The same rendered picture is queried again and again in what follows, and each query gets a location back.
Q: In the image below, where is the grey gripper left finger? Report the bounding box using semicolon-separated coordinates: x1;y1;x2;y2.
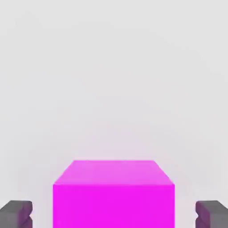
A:
0;200;33;228

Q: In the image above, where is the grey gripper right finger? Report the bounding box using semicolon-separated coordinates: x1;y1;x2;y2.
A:
195;200;228;228

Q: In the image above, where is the small magenta cube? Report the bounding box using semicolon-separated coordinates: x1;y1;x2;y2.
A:
53;159;175;228

